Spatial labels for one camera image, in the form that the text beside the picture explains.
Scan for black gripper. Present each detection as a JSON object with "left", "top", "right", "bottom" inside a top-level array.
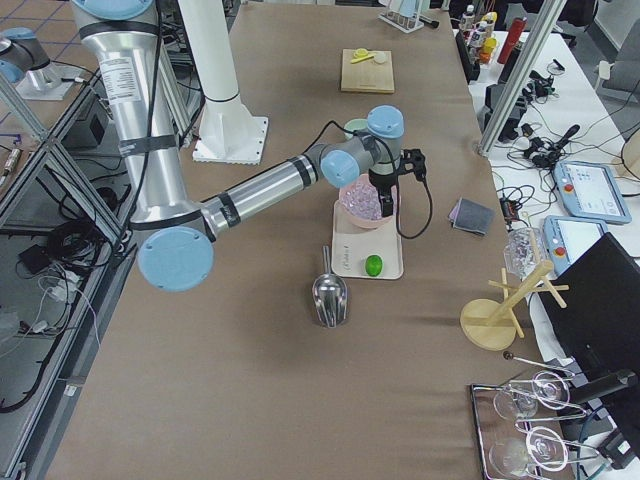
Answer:
[{"left": 368, "top": 169, "right": 396, "bottom": 216}]

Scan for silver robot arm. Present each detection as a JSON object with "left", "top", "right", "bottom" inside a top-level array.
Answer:
[{"left": 72, "top": 1, "right": 404, "bottom": 292}]

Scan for pink bowl of ice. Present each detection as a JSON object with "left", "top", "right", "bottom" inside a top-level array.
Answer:
[{"left": 338, "top": 174, "right": 398, "bottom": 230}]

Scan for mint green bowl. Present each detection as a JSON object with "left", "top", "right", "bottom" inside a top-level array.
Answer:
[{"left": 344, "top": 118, "right": 369, "bottom": 140}]

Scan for metal ice scoop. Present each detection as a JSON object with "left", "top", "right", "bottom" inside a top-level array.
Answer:
[{"left": 312, "top": 245, "right": 348, "bottom": 328}]

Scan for cream plastic tray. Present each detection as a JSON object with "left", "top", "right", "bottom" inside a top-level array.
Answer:
[{"left": 331, "top": 201, "right": 404, "bottom": 280}]

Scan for green lime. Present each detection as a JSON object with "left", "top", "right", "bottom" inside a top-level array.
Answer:
[{"left": 364, "top": 254, "right": 384, "bottom": 277}]

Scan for grey folded cloth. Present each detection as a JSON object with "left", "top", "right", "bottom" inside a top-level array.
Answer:
[{"left": 449, "top": 198, "right": 495, "bottom": 236}]

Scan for bamboo cutting board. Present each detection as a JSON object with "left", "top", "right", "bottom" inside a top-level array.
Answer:
[{"left": 340, "top": 49, "right": 395, "bottom": 94}]

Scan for yellow plastic knife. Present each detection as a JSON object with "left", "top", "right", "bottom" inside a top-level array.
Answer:
[{"left": 350, "top": 54, "right": 375, "bottom": 64}]

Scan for clear plastic container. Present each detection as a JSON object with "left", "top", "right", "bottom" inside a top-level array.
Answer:
[{"left": 503, "top": 227, "right": 547, "bottom": 279}]

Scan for wooden cup tree stand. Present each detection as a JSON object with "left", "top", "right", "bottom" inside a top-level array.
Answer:
[{"left": 460, "top": 258, "right": 570, "bottom": 351}]

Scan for blue teach pendant lower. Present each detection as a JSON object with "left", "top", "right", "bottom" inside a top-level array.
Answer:
[{"left": 543, "top": 215, "right": 608, "bottom": 275}]

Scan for blue teach pendant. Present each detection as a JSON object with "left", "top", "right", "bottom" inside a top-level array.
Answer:
[
  {"left": 553, "top": 160, "right": 632, "bottom": 225},
  {"left": 543, "top": 215, "right": 608, "bottom": 275}
]

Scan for blue teach pendant upper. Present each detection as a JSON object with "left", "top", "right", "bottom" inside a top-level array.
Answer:
[{"left": 553, "top": 160, "right": 632, "bottom": 225}]

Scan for red bottle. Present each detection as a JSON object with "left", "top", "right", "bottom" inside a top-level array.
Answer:
[{"left": 497, "top": 17, "right": 527, "bottom": 65}]

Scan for black monitor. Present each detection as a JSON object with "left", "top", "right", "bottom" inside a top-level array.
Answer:
[{"left": 540, "top": 233, "right": 639, "bottom": 380}]

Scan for wine glass upper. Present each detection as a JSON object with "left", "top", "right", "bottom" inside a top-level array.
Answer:
[{"left": 493, "top": 370, "right": 570, "bottom": 420}]

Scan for wine glass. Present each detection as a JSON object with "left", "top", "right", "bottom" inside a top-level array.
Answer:
[
  {"left": 489, "top": 426, "right": 569, "bottom": 479},
  {"left": 493, "top": 370, "right": 570, "bottom": 420}
]

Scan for wine glass lower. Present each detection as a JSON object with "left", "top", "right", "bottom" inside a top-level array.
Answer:
[{"left": 489, "top": 426, "right": 569, "bottom": 479}]

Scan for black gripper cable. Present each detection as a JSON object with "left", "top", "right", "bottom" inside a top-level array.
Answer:
[{"left": 317, "top": 119, "right": 434, "bottom": 240}]

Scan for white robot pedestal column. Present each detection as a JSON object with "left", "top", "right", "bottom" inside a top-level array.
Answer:
[{"left": 179, "top": 0, "right": 268, "bottom": 165}]

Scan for aluminium frame post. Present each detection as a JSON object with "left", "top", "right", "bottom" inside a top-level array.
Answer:
[{"left": 477, "top": 0, "right": 567, "bottom": 158}]

